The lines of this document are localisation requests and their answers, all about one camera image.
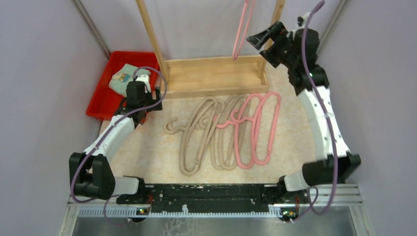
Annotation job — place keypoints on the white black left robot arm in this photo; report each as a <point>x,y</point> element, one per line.
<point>91,176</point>

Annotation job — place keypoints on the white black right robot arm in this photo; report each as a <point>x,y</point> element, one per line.
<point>311,86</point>

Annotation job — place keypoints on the green folded cloth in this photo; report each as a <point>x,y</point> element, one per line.
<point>120,80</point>

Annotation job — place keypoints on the aluminium frame rail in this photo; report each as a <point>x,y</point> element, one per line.
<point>343,195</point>

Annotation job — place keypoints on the wooden hanger rack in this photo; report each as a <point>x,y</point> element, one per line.
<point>193,44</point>

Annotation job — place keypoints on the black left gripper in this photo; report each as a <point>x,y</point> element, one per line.
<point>157,94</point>

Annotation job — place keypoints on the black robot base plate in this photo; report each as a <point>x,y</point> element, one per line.
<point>212,198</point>

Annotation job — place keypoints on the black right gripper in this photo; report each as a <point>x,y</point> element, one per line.
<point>278,35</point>

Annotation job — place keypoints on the red plastic bin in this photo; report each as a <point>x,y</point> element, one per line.
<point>105,101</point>

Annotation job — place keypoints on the pink plastic hanger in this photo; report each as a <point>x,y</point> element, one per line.
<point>241,33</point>
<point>238,119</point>
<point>256,120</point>

